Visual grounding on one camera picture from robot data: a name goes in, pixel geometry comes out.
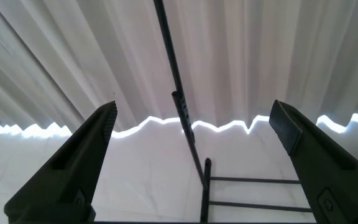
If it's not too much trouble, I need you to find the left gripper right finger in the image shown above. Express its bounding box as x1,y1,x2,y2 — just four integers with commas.
268,99,358,223

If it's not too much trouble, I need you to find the white curtain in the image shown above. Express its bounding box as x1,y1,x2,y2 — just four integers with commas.
0,0,358,134

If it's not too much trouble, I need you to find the black clothes rack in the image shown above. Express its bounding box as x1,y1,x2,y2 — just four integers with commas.
152,0,313,223

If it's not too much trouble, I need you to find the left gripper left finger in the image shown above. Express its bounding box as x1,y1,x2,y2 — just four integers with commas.
4,100,119,223

